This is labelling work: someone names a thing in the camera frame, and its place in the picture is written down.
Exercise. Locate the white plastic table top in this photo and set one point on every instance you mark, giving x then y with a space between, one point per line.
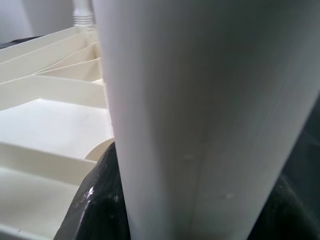
50 120

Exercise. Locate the black cloth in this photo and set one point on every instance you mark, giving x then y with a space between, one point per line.
312 137

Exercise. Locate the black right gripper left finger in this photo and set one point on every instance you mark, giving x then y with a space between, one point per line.
100 207

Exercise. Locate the white plastic table leg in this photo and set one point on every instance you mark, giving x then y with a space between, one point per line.
200 112
82 12

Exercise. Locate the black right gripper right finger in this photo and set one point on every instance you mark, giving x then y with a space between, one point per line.
295 220

